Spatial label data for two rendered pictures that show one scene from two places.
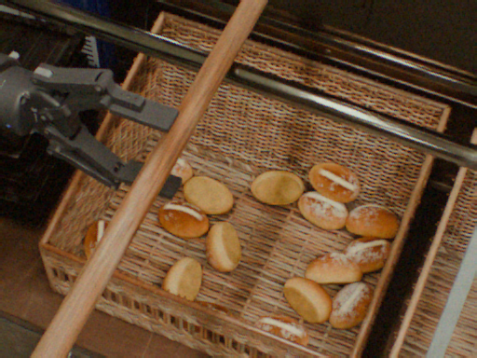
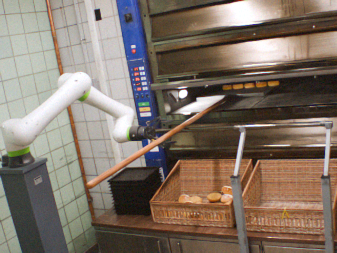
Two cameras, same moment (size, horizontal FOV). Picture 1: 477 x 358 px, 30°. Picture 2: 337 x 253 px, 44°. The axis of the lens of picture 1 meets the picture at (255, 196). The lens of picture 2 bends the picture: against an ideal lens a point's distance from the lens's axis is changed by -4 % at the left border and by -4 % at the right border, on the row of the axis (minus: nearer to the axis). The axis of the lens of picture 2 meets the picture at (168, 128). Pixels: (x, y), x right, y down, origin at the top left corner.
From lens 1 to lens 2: 180 cm
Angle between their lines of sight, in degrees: 43
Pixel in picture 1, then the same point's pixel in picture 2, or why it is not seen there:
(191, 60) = not seen: hidden behind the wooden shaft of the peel
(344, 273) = not seen: hidden behind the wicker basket
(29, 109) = (145, 132)
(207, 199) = (195, 200)
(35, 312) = (149, 226)
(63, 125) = (152, 133)
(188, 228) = not seen: hidden behind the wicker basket
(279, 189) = (214, 196)
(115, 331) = (170, 226)
